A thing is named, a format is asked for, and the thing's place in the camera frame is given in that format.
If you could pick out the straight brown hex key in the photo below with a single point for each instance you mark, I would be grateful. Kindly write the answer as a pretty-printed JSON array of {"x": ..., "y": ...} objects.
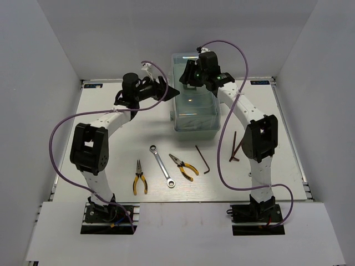
[{"x": 233, "y": 147}]

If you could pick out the right blue label sticker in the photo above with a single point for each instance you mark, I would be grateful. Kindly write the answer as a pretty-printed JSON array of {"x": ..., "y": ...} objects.
[{"x": 260, "y": 82}]

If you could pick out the green cantilever toolbox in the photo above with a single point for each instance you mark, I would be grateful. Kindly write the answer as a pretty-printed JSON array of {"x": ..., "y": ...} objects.
[{"x": 196, "y": 113}]

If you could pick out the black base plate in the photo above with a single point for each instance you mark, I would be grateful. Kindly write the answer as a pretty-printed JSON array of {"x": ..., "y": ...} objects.
[
  {"x": 110, "y": 220},
  {"x": 245, "y": 224}
]

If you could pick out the bent brown hex key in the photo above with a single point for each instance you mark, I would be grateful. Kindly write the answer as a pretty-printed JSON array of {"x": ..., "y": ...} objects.
[{"x": 236, "y": 149}]

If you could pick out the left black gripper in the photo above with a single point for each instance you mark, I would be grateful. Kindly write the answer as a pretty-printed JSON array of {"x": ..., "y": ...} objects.
[{"x": 159, "y": 87}]

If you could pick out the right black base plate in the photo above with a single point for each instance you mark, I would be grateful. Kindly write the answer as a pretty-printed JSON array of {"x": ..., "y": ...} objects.
[{"x": 245, "y": 224}]

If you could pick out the left blue label sticker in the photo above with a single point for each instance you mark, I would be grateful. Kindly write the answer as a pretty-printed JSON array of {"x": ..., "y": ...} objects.
[{"x": 92, "y": 86}]

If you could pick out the yellow-handled pliers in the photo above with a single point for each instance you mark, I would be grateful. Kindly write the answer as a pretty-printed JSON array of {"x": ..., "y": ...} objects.
[
  {"x": 182, "y": 165},
  {"x": 139, "y": 175}
]

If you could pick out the blue label sticker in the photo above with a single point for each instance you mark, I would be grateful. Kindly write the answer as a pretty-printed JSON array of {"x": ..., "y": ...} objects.
[
  {"x": 92, "y": 86},
  {"x": 260, "y": 82}
]

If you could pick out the large silver ratchet wrench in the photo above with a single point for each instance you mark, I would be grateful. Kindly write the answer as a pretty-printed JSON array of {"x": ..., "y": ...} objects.
[{"x": 170, "y": 182}]

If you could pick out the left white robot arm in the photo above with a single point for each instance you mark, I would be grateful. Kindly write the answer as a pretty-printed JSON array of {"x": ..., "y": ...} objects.
[{"x": 90, "y": 147}]

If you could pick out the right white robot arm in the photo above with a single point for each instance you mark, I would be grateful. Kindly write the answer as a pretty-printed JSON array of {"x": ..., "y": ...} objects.
[{"x": 260, "y": 137}]

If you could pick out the left yellow-handled pliers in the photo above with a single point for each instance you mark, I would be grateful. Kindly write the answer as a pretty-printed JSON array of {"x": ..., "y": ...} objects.
[{"x": 139, "y": 175}]

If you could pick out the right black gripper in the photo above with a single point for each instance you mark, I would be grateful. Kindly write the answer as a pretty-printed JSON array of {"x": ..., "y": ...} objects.
[{"x": 187, "y": 76}]

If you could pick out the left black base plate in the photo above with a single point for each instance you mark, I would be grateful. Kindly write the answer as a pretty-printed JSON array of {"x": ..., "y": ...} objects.
[{"x": 110, "y": 220}]

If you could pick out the right yellow-handled pliers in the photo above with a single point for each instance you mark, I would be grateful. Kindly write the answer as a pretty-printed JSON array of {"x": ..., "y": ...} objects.
[{"x": 182, "y": 165}]

